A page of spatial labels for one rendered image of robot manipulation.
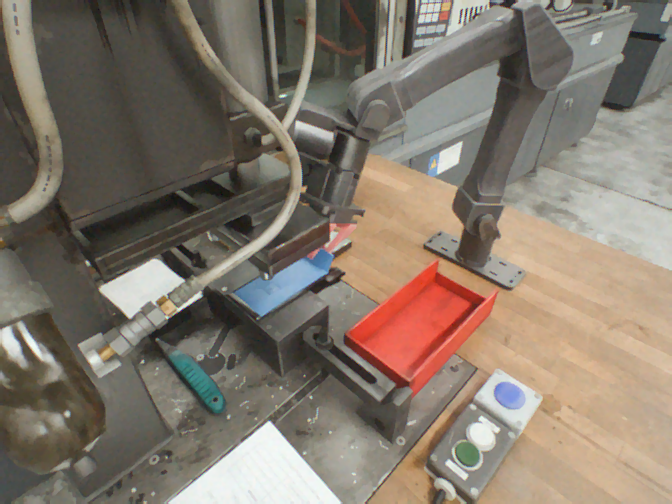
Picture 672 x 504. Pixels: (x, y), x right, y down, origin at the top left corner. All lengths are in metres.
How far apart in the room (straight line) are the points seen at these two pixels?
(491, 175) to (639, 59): 4.38
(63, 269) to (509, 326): 0.64
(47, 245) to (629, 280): 0.92
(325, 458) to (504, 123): 0.55
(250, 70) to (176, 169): 0.13
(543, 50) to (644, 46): 4.40
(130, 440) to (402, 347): 0.39
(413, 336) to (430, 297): 0.10
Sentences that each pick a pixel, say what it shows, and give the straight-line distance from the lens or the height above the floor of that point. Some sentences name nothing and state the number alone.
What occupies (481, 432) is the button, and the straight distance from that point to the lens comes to 0.58.
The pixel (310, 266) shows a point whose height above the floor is 0.99.
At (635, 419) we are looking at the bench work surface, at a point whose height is 0.90.
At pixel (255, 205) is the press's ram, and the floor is 1.16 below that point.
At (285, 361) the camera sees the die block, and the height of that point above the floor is 0.93.
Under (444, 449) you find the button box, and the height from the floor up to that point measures 0.93.
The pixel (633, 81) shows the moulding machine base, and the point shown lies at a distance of 5.11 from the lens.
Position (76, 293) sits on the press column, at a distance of 0.43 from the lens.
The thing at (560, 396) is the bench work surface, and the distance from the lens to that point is 0.70.
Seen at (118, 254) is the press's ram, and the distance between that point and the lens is 0.45.
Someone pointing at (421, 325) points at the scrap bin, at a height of 0.90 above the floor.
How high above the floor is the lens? 1.43
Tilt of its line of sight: 38 degrees down
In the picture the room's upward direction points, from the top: straight up
